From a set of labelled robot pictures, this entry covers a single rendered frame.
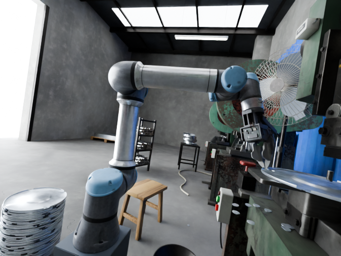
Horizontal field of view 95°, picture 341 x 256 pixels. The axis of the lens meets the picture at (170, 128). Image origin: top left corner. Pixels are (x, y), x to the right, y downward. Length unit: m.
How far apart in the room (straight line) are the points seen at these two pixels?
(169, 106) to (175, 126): 0.97
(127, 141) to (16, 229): 0.79
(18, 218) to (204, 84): 1.13
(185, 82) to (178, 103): 6.81
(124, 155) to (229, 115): 1.40
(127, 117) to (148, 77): 0.21
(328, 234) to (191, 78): 0.52
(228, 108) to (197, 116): 5.33
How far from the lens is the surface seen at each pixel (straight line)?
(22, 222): 1.21
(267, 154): 0.64
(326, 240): 0.58
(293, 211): 0.62
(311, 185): 0.57
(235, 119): 1.87
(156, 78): 0.54
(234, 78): 0.52
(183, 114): 7.23
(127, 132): 0.68
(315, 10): 0.91
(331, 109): 0.69
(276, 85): 1.41
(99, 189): 0.59
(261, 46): 6.36
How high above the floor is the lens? 0.88
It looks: 1 degrees down
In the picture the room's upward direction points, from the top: 9 degrees clockwise
